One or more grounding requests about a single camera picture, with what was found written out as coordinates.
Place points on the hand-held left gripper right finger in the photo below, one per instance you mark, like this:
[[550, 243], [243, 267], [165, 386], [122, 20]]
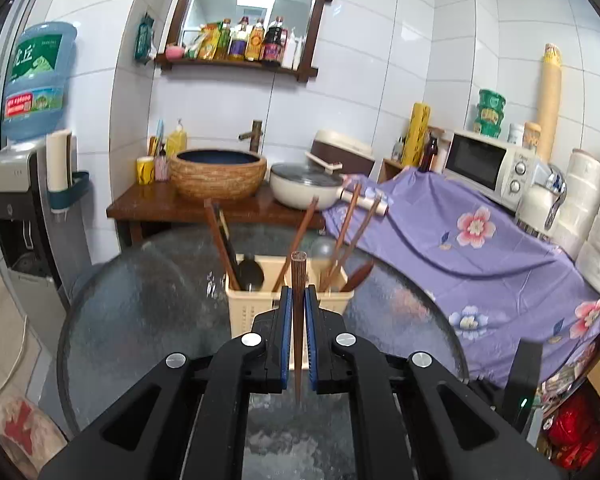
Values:
[[311, 340]]

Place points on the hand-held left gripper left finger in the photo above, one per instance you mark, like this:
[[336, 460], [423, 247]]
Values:
[[286, 340]]

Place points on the beige plastic utensil holder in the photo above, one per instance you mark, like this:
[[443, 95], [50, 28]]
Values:
[[260, 302]]

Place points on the metal spoon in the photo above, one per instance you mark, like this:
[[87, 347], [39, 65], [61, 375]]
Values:
[[322, 249]]

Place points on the black chopstick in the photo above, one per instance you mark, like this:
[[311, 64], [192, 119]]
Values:
[[225, 227]]

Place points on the red plastic bag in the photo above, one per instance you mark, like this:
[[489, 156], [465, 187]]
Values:
[[575, 430]]

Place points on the dark spoon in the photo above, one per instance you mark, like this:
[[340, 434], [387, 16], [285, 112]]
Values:
[[250, 272]]

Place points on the wooden spoon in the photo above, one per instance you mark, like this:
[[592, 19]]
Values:
[[360, 274]]

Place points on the purple floral cloth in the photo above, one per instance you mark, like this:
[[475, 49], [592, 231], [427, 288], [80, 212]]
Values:
[[455, 285]]

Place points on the white pan with lid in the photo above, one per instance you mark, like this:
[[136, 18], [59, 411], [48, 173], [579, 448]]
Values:
[[300, 192]]

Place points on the stack of white paper rolls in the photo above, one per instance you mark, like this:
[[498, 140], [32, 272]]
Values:
[[595, 220]]

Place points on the woven wash basin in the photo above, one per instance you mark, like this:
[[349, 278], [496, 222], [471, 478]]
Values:
[[215, 175]]

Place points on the open wooden box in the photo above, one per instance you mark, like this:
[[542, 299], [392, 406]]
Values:
[[387, 170]]

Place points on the brown and white rice cooker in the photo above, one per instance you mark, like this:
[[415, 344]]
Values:
[[340, 152]]

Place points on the wooden counter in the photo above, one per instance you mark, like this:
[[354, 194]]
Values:
[[145, 205]]

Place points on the bronze faucet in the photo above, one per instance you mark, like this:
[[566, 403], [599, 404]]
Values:
[[255, 135]]

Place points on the small white bottle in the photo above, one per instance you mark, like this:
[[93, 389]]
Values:
[[398, 150]]

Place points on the pink cup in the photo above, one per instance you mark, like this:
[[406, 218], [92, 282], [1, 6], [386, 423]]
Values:
[[161, 170]]

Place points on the dark glass bottle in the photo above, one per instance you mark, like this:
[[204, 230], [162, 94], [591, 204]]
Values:
[[429, 155]]

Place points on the yellow cup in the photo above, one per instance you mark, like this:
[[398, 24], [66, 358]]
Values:
[[145, 171]]

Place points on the white microwave oven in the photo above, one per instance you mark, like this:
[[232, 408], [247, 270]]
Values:
[[475, 162]]

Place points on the yellow soap bottle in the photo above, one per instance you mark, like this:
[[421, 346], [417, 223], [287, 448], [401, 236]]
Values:
[[176, 141]]

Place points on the yellow patterned roll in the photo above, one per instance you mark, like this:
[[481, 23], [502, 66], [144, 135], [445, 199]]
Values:
[[415, 135]]

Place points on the yellow jar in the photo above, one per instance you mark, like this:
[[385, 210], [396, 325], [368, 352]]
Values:
[[531, 137]]

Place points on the blue toothbrush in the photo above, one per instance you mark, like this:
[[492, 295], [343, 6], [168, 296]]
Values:
[[160, 132]]

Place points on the white jar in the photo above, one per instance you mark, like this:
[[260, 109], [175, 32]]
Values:
[[515, 134]]

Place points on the teal cup holder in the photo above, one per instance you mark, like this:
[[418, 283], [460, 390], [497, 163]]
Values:
[[75, 195]]

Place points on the red printed bag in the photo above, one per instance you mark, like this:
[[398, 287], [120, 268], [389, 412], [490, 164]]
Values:
[[25, 430]]

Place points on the tall beige roll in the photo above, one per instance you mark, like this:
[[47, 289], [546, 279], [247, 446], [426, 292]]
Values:
[[550, 105]]

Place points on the stack of paper cups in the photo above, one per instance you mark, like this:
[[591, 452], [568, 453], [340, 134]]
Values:
[[57, 160]]

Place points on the row of sauce bottles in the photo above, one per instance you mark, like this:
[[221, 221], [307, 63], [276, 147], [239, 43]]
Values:
[[252, 40]]

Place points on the water dispenser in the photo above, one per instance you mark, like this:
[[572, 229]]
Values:
[[10, 210]]

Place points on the pink bowl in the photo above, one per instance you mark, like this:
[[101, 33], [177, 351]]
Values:
[[174, 51]]

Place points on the wooden framed mirror shelf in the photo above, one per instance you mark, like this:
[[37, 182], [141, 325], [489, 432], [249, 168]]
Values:
[[290, 10]]

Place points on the green packet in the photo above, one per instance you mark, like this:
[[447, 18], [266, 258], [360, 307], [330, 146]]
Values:
[[144, 37]]

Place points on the blue water bottle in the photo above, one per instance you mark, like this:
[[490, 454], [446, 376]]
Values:
[[35, 85]]

